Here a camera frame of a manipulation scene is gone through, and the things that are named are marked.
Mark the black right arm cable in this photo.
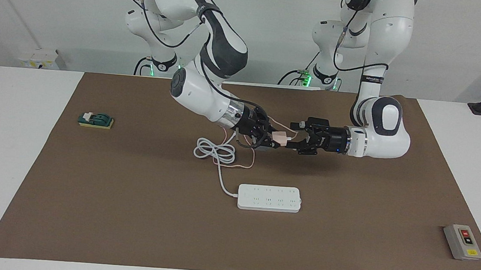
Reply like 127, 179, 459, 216
113, 0, 278, 125

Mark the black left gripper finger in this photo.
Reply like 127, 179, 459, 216
285, 134, 327, 157
289, 115, 331, 139

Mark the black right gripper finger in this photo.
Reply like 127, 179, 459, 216
247, 131, 287, 152
254, 110, 284, 135

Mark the pink charger adapter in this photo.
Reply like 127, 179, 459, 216
271, 130, 289, 146

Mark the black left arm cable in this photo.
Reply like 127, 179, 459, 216
332, 4, 394, 77

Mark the white power cord with plug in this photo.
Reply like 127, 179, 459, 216
190, 136, 244, 197

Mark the brown table mat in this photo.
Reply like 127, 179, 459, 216
0, 64, 481, 270

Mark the white wall outlet box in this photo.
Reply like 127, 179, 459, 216
18, 46, 61, 71

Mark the black base cable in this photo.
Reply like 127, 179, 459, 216
277, 48, 321, 89
133, 55, 154, 77

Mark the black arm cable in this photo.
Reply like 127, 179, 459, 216
332, 4, 394, 77
113, 0, 278, 125

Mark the green knife switch block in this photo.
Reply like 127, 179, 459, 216
77, 110, 116, 131

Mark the pink charging cable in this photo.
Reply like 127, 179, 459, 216
214, 115, 300, 174

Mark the white power strip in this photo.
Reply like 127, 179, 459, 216
236, 183, 304, 214

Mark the grey on-off switch box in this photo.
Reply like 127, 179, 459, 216
441, 223, 481, 262

